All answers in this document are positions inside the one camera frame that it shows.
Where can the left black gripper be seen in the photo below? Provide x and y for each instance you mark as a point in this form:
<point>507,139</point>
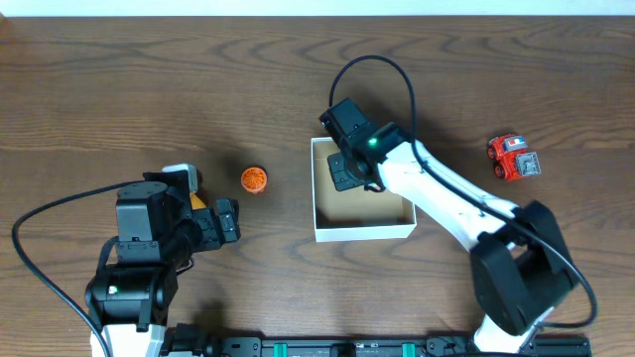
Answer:
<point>220,226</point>

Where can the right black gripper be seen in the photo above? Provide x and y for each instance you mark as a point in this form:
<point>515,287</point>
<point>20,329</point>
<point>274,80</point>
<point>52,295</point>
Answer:
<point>341,174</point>

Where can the white cardboard box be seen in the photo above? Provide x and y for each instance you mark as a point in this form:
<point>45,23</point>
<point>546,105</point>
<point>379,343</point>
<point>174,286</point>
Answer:
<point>355,214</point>

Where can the red toy truck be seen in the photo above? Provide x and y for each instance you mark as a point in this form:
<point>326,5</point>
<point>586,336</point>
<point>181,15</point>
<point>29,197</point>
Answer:
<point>511,157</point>

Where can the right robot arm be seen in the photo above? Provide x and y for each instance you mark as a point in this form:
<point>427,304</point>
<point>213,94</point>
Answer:
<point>521,266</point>

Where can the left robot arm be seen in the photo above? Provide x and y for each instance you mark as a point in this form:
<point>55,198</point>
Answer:
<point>161,225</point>

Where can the orange white toy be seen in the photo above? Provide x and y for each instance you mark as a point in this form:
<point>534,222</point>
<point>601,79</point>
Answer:
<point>192,182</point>

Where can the orange ribbed toy ball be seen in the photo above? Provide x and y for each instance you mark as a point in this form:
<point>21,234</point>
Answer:
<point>254,180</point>

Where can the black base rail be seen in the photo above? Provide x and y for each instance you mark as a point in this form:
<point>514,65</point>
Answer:
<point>377,346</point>

